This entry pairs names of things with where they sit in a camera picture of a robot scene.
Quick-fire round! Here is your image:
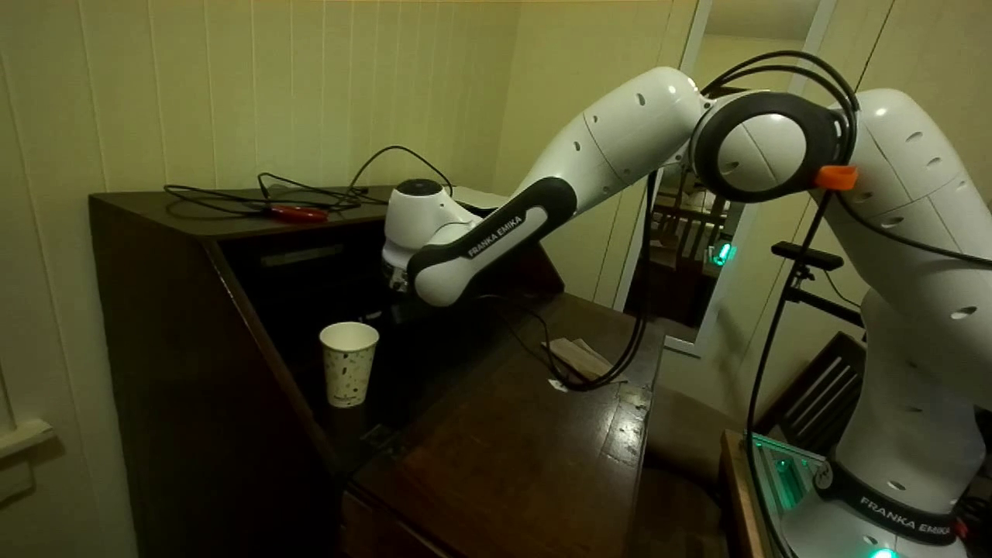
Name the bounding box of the white paper sheet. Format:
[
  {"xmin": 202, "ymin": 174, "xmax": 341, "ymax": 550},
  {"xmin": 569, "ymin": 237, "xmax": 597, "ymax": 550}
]
[{"xmin": 450, "ymin": 181, "xmax": 512, "ymax": 213}]

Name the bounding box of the white wall ledge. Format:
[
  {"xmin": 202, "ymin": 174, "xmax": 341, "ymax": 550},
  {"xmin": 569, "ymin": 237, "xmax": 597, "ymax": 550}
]
[{"xmin": 0, "ymin": 415, "xmax": 64, "ymax": 508}]

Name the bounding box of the dark wooden secretary desk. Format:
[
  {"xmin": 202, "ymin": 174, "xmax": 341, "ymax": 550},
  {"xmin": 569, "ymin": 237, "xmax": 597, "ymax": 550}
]
[{"xmin": 86, "ymin": 181, "xmax": 669, "ymax": 558}]

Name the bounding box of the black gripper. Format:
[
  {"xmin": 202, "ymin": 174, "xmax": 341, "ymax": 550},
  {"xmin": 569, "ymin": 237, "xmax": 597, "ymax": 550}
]
[{"xmin": 388, "ymin": 270, "xmax": 442, "ymax": 330}]

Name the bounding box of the wooden furniture behind doorway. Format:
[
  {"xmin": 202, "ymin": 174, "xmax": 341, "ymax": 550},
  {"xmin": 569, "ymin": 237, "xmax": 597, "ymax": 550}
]
[{"xmin": 631, "ymin": 151, "xmax": 751, "ymax": 326}]

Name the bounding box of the orange clip on arm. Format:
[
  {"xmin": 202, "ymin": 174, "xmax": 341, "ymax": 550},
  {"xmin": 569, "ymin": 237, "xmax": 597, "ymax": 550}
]
[{"xmin": 814, "ymin": 162, "xmax": 861, "ymax": 194}]

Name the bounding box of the wooden slatted chair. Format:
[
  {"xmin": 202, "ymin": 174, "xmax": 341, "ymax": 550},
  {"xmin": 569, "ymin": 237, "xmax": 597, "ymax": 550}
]
[{"xmin": 758, "ymin": 329, "xmax": 872, "ymax": 457}]

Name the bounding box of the white dotted paper cup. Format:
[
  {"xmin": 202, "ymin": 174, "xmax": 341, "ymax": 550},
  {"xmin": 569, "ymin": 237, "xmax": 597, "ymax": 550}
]
[{"xmin": 317, "ymin": 320, "xmax": 384, "ymax": 412}]

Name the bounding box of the black flat-lying cable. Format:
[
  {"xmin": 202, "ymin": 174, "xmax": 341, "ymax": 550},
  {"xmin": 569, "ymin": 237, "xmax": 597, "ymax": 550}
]
[{"xmin": 163, "ymin": 171, "xmax": 394, "ymax": 219}]

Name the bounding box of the black camera on stand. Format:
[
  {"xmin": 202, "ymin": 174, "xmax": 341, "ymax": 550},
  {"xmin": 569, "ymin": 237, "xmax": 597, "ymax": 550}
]
[{"xmin": 770, "ymin": 237, "xmax": 868, "ymax": 330}]

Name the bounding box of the light wooden robot table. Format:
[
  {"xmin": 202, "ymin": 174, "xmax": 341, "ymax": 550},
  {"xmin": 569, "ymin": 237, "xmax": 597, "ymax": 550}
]
[{"xmin": 720, "ymin": 427, "xmax": 782, "ymax": 558}]

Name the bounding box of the small red object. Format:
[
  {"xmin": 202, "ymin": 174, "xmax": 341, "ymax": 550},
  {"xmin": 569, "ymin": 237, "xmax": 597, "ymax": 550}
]
[{"xmin": 267, "ymin": 202, "xmax": 332, "ymax": 225}]

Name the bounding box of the small tan block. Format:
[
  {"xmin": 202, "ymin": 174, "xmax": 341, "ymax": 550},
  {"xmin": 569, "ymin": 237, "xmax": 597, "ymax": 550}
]
[{"xmin": 544, "ymin": 335, "xmax": 620, "ymax": 388}]

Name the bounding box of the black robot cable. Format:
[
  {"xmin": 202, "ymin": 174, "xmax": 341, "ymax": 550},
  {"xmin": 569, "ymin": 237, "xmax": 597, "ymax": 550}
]
[{"xmin": 699, "ymin": 47, "xmax": 992, "ymax": 435}]

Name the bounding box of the black looped cable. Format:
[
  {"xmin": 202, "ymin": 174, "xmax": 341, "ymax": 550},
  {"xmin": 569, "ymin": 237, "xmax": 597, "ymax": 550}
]
[{"xmin": 344, "ymin": 142, "xmax": 458, "ymax": 198}]

